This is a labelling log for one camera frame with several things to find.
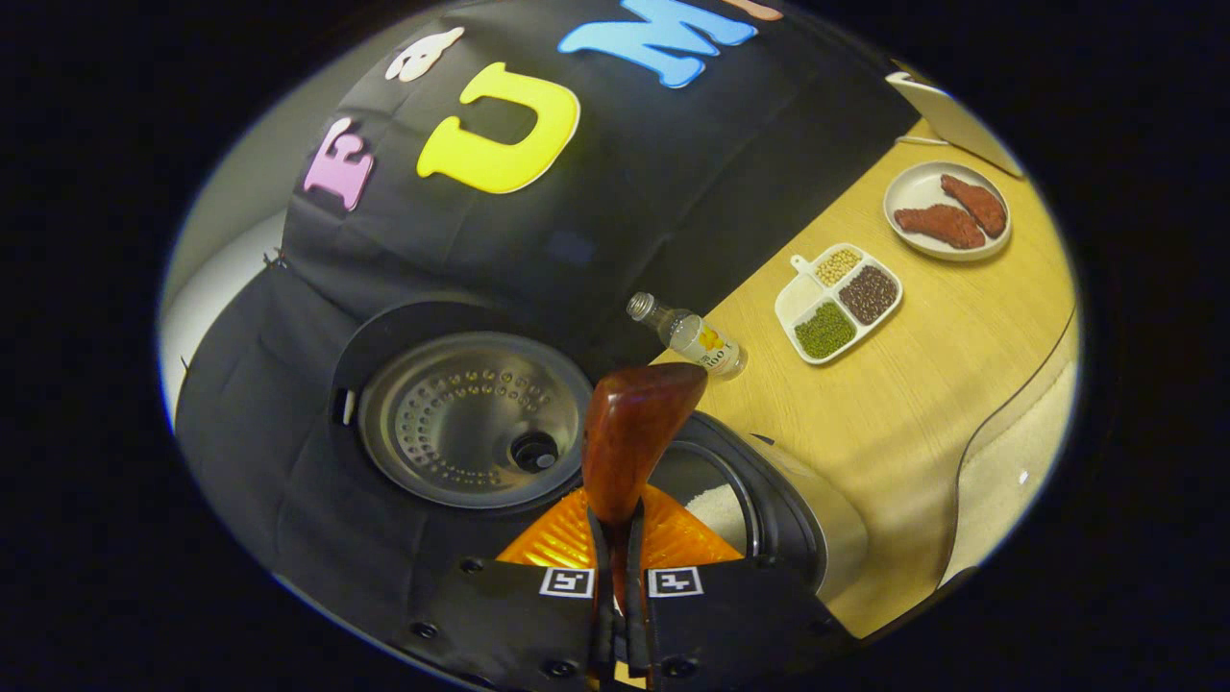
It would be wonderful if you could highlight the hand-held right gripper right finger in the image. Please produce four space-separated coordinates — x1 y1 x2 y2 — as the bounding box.
625 485 861 692

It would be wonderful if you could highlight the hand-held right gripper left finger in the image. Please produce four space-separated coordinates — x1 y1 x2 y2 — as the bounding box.
389 485 621 692

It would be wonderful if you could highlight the white rice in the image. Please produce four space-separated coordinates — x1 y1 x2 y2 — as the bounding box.
684 483 750 558

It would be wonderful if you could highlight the black rice cooker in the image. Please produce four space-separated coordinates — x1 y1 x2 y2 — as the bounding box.
327 298 871 616

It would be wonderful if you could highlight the brown wooden spoon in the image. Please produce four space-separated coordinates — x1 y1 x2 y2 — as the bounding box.
581 362 710 616

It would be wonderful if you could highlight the small glass bottle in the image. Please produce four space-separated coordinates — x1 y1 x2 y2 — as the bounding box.
627 291 749 381

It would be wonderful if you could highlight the white divided bean dish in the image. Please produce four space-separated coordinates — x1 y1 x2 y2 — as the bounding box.
775 243 904 366

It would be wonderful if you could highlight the red meat piece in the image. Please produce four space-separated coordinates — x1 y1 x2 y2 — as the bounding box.
940 173 1008 239
894 204 988 251

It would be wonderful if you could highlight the white round plate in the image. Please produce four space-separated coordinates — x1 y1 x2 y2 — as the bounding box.
882 161 1013 262

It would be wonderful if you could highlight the white toaster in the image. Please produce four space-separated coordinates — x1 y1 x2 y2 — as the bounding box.
884 69 1024 179

